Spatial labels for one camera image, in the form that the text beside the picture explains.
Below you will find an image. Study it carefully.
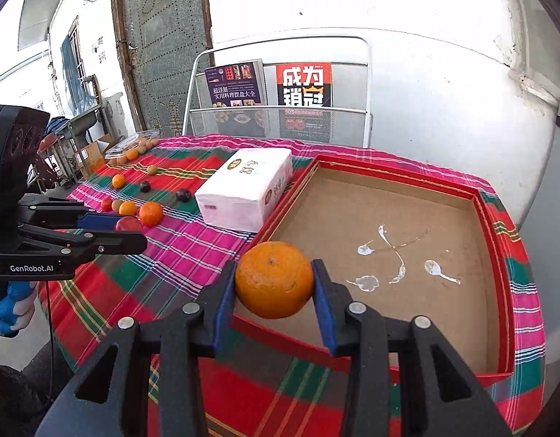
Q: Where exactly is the red tomato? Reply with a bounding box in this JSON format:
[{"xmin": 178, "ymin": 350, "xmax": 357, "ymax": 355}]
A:
[
  {"xmin": 114, "ymin": 216, "xmax": 144, "ymax": 233},
  {"xmin": 100, "ymin": 197, "xmax": 113, "ymax": 212}
]

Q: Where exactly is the bright orange tangerine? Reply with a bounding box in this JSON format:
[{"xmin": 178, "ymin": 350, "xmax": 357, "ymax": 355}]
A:
[{"xmin": 118, "ymin": 201, "xmax": 138, "ymax": 216}]

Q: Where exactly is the dark orange tangerine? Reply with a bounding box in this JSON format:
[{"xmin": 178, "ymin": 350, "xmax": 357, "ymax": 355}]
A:
[{"xmin": 139, "ymin": 201, "xmax": 165, "ymax": 227}]

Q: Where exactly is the large orange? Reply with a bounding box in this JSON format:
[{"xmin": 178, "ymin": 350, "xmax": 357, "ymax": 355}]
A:
[{"xmin": 234, "ymin": 242, "xmax": 315, "ymax": 320}]

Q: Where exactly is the brown kiwi fruit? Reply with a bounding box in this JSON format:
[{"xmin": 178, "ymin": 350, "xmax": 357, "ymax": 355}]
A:
[{"xmin": 111, "ymin": 199, "xmax": 123, "ymax": 213}]

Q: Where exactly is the blue white gloved left hand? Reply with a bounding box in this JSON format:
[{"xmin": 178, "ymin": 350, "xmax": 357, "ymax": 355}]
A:
[{"xmin": 0, "ymin": 281, "xmax": 37, "ymax": 336}]

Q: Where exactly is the cardboard box on floor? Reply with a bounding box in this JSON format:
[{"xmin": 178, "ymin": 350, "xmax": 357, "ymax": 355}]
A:
[{"xmin": 75, "ymin": 134, "xmax": 116, "ymax": 180}]

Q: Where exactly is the plaid red green tablecloth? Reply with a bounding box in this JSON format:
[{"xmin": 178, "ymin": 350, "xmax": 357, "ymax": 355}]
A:
[{"xmin": 39, "ymin": 134, "xmax": 546, "ymax": 436}]

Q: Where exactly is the clear plastic fruit container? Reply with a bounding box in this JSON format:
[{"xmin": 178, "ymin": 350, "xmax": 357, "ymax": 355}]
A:
[{"xmin": 104, "ymin": 128, "xmax": 159, "ymax": 166}]

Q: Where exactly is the metal shelf cart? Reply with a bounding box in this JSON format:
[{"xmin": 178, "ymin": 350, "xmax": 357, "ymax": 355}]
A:
[{"xmin": 38, "ymin": 74, "xmax": 108, "ymax": 185}]

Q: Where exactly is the red cardboard tray box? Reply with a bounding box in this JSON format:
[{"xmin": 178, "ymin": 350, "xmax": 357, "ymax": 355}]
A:
[{"xmin": 255, "ymin": 155, "xmax": 515, "ymax": 386}]

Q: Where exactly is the white pink tissue box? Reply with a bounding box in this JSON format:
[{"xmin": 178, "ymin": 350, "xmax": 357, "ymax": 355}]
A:
[{"xmin": 195, "ymin": 148, "xmax": 293, "ymax": 233}]

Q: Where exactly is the dark purple cookbook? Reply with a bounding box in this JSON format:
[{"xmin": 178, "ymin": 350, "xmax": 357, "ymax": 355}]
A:
[{"xmin": 204, "ymin": 59, "xmax": 267, "ymax": 138}]

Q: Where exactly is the studded metal door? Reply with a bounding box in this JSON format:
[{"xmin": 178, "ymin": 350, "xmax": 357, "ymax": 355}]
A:
[{"xmin": 111, "ymin": 0, "xmax": 213, "ymax": 137}]

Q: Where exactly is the red black book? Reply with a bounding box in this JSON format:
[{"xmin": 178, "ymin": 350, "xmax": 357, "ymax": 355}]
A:
[{"xmin": 276, "ymin": 62, "xmax": 332, "ymax": 143}]

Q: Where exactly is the white metal rack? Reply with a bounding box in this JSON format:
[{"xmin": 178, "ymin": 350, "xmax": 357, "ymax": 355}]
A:
[{"xmin": 182, "ymin": 34, "xmax": 373, "ymax": 147}]

